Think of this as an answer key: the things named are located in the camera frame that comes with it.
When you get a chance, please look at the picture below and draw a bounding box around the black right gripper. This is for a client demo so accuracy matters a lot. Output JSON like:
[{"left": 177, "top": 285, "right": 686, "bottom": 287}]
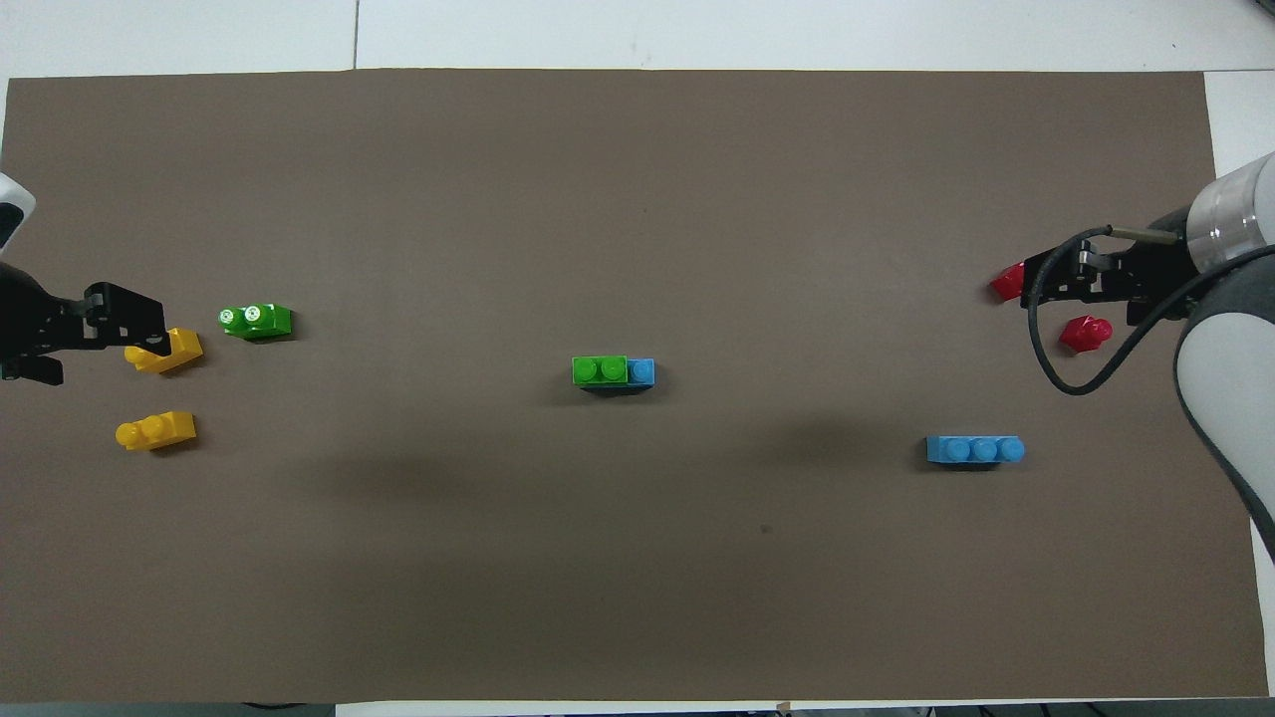
[{"left": 1023, "top": 213, "right": 1197, "bottom": 326}]

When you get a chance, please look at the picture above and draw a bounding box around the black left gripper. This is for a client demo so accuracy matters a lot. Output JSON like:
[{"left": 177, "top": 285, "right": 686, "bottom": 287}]
[{"left": 0, "top": 260, "right": 173, "bottom": 386}]

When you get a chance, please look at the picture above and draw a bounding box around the blue three-stud brick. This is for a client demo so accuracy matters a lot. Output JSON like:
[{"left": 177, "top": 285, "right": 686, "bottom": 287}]
[
  {"left": 925, "top": 435, "right": 1026, "bottom": 467},
  {"left": 578, "top": 358, "right": 656, "bottom": 396}
]

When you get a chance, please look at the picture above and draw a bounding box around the plain green two-stud brick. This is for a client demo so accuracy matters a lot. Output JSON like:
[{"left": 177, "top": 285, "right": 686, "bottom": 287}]
[{"left": 572, "top": 355, "right": 630, "bottom": 387}]

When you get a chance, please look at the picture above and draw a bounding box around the yellow two-stud brick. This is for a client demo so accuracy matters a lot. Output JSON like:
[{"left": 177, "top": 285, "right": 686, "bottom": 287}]
[
  {"left": 115, "top": 410, "right": 197, "bottom": 453},
  {"left": 124, "top": 327, "right": 205, "bottom": 375}
]

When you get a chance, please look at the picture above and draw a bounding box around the green brick with white studs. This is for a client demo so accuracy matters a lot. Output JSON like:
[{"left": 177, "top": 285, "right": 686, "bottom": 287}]
[{"left": 218, "top": 303, "right": 294, "bottom": 342}]

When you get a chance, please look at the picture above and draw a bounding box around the brown paper table mat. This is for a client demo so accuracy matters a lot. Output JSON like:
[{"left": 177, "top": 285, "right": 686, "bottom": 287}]
[{"left": 0, "top": 68, "right": 1269, "bottom": 704}]

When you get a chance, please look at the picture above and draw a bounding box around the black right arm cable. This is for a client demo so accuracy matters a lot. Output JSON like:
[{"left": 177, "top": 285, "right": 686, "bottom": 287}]
[{"left": 1026, "top": 227, "right": 1275, "bottom": 397}]

